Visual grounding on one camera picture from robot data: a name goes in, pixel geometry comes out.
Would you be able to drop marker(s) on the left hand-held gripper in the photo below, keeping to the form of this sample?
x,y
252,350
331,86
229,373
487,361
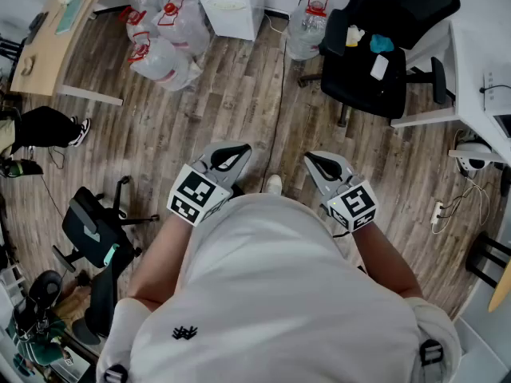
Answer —
x,y
191,192

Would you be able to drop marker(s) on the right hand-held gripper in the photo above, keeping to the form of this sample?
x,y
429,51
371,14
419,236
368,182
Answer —
x,y
353,206

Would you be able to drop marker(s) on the white cabinet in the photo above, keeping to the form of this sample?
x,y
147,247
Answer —
x,y
229,18

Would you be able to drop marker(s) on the person's left forearm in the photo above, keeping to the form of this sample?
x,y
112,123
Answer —
x,y
159,261

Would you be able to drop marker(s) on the person's right forearm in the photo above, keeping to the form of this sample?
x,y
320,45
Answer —
x,y
383,261

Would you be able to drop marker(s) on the person's white shoe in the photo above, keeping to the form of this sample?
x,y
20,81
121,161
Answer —
x,y
274,184

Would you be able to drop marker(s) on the black office chair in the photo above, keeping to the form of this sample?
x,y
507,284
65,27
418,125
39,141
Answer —
x,y
359,78

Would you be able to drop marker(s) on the small white box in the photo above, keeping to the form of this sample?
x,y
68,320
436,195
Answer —
x,y
379,67

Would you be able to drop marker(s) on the white power strip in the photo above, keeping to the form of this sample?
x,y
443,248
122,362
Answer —
x,y
437,213

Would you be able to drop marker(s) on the person's white t-shirt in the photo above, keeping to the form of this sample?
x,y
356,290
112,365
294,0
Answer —
x,y
271,285

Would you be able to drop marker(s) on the yellow white toy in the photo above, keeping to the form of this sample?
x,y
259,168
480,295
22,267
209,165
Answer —
x,y
353,36

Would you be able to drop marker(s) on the teal cloth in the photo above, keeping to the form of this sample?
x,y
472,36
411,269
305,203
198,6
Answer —
x,y
381,43

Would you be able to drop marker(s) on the black chair teal armrests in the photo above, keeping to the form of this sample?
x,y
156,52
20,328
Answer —
x,y
93,230

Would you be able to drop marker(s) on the black stool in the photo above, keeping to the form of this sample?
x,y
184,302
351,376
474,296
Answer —
x,y
485,253

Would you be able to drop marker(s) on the white box device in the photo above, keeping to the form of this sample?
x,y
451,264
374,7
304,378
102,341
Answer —
x,y
497,92

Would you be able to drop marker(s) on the wooden desk white legs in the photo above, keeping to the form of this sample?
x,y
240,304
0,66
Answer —
x,y
52,58

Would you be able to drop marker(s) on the green book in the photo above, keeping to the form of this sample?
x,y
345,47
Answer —
x,y
71,14

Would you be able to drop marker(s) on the white round camera device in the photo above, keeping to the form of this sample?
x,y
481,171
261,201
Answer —
x,y
475,156

